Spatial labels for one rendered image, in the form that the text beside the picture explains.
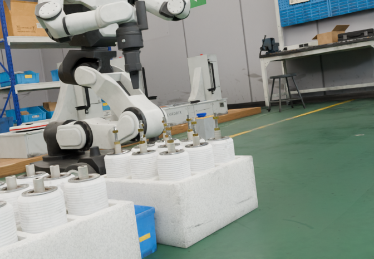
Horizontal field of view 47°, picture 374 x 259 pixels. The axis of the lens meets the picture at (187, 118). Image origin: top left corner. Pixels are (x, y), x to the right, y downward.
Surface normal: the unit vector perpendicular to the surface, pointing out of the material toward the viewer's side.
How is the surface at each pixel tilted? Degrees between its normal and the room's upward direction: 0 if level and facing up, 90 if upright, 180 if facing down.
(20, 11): 102
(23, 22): 89
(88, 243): 90
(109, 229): 90
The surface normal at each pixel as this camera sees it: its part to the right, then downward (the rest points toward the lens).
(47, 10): -0.21, -0.58
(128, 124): -0.62, 0.14
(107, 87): -0.34, 0.45
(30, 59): 0.77, -0.06
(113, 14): -0.11, 0.08
